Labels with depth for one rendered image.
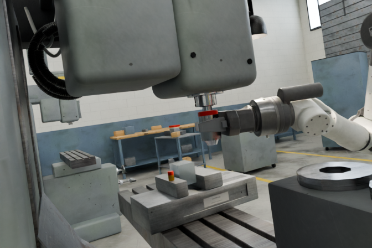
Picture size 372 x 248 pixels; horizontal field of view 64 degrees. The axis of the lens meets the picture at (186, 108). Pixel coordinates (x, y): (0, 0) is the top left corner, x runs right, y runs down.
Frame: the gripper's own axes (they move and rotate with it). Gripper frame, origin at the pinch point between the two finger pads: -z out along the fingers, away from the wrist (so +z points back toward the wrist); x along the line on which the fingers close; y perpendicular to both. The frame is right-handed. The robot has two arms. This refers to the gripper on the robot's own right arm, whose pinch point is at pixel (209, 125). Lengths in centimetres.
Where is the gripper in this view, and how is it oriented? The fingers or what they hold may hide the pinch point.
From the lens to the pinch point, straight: 69.5
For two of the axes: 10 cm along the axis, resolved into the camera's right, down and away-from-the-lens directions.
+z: 9.8, -1.5, 1.1
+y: 1.5, 9.9, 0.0
